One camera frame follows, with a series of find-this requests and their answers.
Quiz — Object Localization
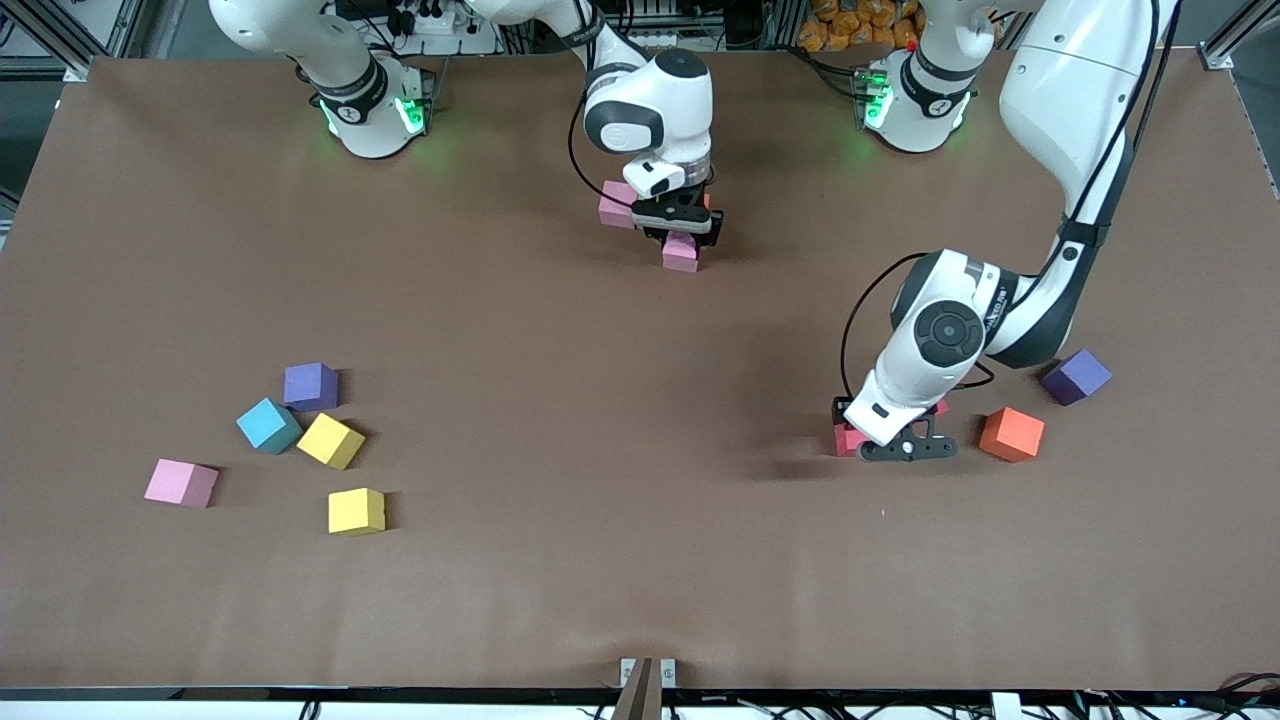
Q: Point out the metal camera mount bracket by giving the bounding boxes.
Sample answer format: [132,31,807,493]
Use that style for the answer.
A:
[612,657,678,720]

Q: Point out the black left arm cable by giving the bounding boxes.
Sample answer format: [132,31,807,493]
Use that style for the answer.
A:
[838,0,1186,399]

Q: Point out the orange bag pile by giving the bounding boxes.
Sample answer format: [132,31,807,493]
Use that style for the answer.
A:
[798,0,926,53]

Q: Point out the aluminium frame post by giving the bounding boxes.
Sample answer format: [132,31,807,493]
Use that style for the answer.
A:
[0,0,151,83]
[1200,0,1280,71]

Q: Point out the purple foam cube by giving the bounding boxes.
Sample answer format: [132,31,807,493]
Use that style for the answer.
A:
[283,362,340,413]
[1040,348,1113,407]

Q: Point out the metal equipment rack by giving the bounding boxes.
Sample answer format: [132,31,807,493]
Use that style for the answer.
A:
[610,0,791,51]

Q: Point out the blue foam cube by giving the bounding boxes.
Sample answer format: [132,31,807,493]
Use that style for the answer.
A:
[236,397,304,456]

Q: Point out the white power strip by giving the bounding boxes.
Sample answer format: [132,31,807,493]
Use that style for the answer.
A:
[385,0,501,56]

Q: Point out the yellow foam cube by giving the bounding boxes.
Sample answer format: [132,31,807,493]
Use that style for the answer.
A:
[296,412,367,471]
[328,487,387,537]

